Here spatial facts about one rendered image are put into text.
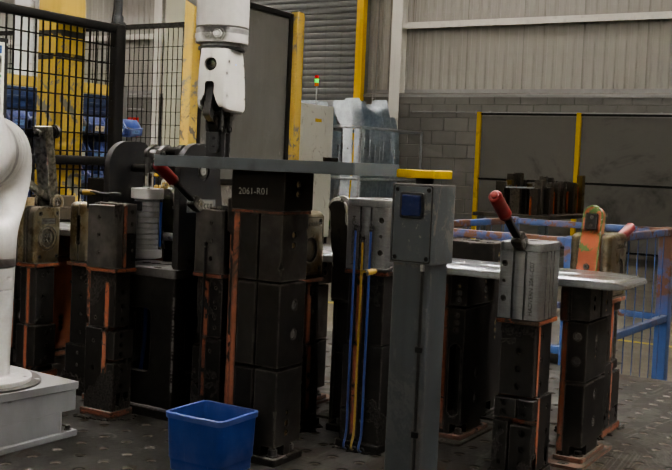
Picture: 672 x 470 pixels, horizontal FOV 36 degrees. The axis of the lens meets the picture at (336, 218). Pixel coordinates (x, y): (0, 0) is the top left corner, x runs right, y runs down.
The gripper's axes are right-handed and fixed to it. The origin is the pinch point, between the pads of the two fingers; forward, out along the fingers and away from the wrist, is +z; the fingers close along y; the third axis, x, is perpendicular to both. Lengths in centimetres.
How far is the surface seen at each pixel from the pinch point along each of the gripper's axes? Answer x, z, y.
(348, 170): -25.3, 3.1, -15.8
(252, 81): 114, -39, 357
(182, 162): 3.3, 3.1, -6.7
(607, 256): -62, 16, 29
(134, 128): 154, -11, 301
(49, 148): 49, 2, 33
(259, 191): -9.8, 6.9, -7.9
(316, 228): -12.9, 13.6, 15.1
